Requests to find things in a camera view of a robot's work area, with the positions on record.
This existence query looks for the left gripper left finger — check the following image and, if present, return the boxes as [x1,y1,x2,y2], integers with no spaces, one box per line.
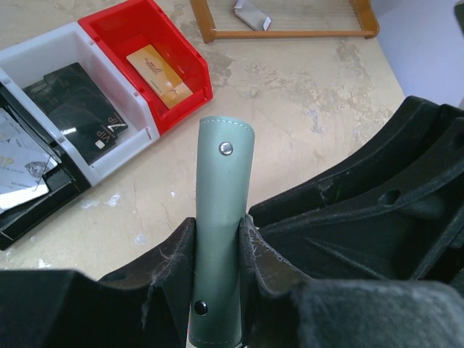
[1,217,195,347]

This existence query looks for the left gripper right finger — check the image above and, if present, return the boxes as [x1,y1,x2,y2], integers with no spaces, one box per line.
[238,217,463,347]

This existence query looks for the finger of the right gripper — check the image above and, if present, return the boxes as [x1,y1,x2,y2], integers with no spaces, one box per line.
[249,96,463,281]

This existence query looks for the silver cards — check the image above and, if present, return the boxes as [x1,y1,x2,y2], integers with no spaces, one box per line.
[1,109,57,212]

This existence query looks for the black cards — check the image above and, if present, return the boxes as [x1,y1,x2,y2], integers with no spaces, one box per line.
[23,62,128,165]

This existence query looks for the gold card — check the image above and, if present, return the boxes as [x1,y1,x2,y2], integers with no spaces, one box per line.
[126,45,193,109]

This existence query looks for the black bin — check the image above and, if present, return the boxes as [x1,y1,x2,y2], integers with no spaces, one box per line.
[1,82,91,251]

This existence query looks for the wooden shelf rack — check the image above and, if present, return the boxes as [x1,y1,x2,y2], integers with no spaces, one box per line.
[190,1,380,44]

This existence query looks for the white bin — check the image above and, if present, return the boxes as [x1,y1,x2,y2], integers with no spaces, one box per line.
[1,22,160,186]

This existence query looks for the red bin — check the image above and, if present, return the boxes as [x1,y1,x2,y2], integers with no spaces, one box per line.
[78,1,213,134]

